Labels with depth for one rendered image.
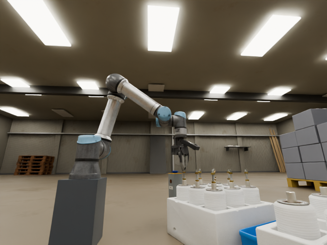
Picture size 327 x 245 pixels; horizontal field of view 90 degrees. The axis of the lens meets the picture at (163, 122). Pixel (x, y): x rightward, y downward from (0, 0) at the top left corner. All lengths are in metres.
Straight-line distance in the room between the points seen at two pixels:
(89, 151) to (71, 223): 0.32
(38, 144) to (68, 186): 11.86
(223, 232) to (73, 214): 0.64
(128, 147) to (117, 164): 1.27
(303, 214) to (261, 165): 12.45
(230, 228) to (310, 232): 0.29
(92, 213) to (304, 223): 0.76
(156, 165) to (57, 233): 9.25
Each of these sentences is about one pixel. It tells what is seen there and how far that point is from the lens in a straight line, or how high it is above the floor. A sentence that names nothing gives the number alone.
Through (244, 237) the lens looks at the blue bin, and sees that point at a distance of 0.80.
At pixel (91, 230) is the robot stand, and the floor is 0.09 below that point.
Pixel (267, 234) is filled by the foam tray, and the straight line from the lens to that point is 0.62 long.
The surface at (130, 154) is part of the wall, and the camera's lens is 10.81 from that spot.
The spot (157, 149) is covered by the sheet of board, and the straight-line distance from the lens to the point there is 10.38.
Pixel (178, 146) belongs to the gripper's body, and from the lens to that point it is 1.01.
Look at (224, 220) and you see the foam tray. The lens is 0.79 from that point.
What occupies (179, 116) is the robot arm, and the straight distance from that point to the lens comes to 1.04.
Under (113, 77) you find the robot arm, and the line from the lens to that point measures 1.05.
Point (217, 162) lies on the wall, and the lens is 11.61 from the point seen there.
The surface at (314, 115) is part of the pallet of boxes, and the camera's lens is 3.42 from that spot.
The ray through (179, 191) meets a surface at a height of 0.22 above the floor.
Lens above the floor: 0.35
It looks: 15 degrees up
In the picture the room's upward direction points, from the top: straight up
